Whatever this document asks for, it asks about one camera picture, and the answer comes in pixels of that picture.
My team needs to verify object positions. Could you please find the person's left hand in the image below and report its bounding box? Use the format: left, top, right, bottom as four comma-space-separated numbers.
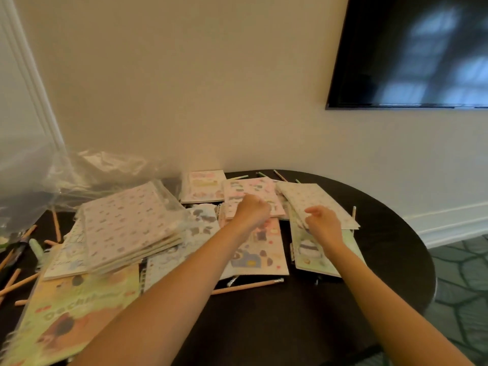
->
232, 193, 272, 234

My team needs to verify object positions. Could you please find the person's right hand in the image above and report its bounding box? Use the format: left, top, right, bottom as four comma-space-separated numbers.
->
304, 206, 344, 250

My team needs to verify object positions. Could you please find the white spotted notebook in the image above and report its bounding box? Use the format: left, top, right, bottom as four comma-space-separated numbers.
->
276, 182, 361, 230

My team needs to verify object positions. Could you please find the pink animal print notebook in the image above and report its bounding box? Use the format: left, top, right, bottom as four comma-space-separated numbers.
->
223, 177, 287, 220

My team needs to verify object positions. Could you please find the person's left forearm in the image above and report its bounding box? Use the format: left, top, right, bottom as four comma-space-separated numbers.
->
72, 222, 263, 366

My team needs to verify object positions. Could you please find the person's right forearm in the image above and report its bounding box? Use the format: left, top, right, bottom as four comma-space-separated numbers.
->
323, 237, 476, 366

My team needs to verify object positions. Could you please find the green animal notebook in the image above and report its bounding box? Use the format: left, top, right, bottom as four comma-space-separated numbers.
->
289, 214, 367, 279

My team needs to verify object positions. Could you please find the peach dog print notebook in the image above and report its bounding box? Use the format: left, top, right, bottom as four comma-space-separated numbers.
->
218, 216, 290, 277

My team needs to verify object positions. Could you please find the pale pink sweets notebook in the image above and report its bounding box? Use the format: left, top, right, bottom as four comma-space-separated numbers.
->
179, 170, 228, 205

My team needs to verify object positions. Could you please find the blue cow print notebook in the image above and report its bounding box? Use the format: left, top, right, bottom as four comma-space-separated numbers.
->
143, 204, 234, 293

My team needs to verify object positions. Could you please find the tan pencil with eraser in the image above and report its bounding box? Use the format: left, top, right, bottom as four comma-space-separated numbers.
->
211, 278, 285, 295

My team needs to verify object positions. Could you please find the white baseboard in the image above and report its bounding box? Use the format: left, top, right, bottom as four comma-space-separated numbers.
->
403, 202, 488, 250

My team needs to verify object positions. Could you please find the stack of spotted notebooks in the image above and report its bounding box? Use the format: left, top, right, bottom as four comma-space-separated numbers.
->
81, 181, 188, 276

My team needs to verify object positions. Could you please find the white line drawing notebook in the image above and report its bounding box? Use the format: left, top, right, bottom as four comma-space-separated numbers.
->
43, 219, 93, 281

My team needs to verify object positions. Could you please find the large yellow green notebook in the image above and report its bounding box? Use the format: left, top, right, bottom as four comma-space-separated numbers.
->
0, 263, 142, 366

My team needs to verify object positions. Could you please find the pale green small tube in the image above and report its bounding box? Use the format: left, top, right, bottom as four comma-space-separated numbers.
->
29, 238, 45, 265

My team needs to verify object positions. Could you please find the clear plastic bag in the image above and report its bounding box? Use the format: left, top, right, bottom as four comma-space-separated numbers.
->
0, 140, 184, 240

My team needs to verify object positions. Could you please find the scatter of wooden pencils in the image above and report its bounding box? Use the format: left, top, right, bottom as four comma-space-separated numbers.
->
0, 209, 62, 307

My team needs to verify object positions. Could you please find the black wall television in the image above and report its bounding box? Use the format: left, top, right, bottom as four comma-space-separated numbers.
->
326, 0, 488, 110

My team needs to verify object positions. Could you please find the white door frame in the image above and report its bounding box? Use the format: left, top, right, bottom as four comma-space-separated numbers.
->
0, 0, 66, 154

